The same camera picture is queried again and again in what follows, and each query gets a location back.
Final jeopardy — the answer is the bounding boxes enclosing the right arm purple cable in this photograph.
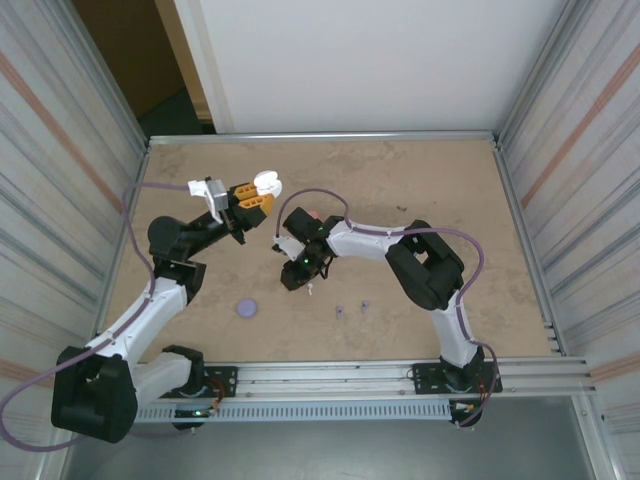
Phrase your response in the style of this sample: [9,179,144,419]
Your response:
[273,187,501,429]

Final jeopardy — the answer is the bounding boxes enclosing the aluminium table side rail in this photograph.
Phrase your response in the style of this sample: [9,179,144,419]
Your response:
[89,142,152,346]
[492,142,599,389]

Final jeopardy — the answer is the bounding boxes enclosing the aluminium table edge rail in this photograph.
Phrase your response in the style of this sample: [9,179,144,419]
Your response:
[146,130,503,150]

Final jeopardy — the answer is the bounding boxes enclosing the thin red wire bundle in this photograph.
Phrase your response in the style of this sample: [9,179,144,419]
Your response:
[464,377,496,416]
[207,379,229,416]

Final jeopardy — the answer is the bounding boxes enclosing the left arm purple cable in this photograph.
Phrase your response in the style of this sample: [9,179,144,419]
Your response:
[0,182,194,454]

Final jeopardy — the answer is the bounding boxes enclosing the slotted grey cable duct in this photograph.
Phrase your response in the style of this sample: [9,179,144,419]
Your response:
[134,402,454,424]

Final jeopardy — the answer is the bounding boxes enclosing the long aluminium base rail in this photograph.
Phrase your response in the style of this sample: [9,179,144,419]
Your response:
[134,357,599,401]

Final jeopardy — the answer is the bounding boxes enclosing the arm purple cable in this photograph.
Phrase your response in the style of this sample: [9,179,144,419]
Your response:
[0,182,194,454]
[273,187,501,429]

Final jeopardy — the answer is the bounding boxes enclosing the brown wooden door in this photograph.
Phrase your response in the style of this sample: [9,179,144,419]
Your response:
[69,0,211,121]

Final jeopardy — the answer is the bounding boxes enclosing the white earbud charging case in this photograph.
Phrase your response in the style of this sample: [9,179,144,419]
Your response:
[252,169,284,199]

